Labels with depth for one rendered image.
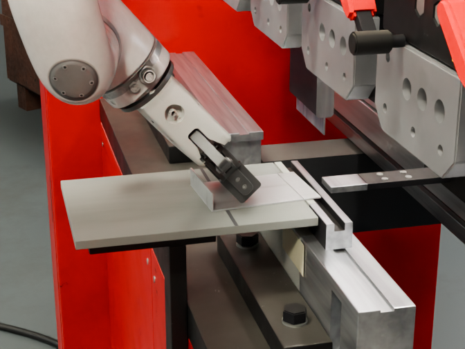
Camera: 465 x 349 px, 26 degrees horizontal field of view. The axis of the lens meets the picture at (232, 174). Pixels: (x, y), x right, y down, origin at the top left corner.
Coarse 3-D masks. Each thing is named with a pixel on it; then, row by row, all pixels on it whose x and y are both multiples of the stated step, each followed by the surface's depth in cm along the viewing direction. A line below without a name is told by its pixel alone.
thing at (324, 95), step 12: (300, 48) 113; (300, 60) 113; (300, 72) 114; (300, 84) 114; (312, 84) 110; (324, 84) 108; (300, 96) 114; (312, 96) 110; (324, 96) 109; (300, 108) 118; (312, 108) 110; (324, 108) 109; (312, 120) 114; (324, 120) 110; (324, 132) 110
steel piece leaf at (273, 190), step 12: (192, 180) 117; (264, 180) 119; (276, 180) 119; (204, 192) 113; (216, 192) 116; (228, 192) 116; (264, 192) 116; (276, 192) 116; (288, 192) 116; (216, 204) 112; (228, 204) 112; (240, 204) 112; (252, 204) 112; (264, 204) 112
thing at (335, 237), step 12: (288, 168) 126; (300, 168) 124; (312, 180) 120; (324, 192) 116; (312, 204) 113; (324, 204) 115; (336, 204) 113; (324, 216) 110; (336, 216) 111; (312, 228) 113; (324, 228) 108; (336, 228) 109; (348, 228) 108; (324, 240) 109; (336, 240) 109; (348, 240) 109
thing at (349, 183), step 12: (420, 168) 122; (324, 180) 119; (336, 180) 118; (348, 180) 118; (360, 180) 118; (372, 180) 118; (384, 180) 118; (396, 180) 118; (408, 180) 119; (420, 180) 119; (432, 180) 119; (444, 180) 120; (456, 180) 118; (336, 192) 117; (456, 192) 119
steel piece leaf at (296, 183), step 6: (282, 174) 121; (288, 174) 121; (294, 174) 121; (288, 180) 119; (294, 180) 119; (300, 180) 119; (294, 186) 117; (300, 186) 117; (306, 186) 117; (300, 192) 116; (306, 192) 116; (312, 192) 116; (306, 198) 114; (312, 198) 114; (318, 198) 114
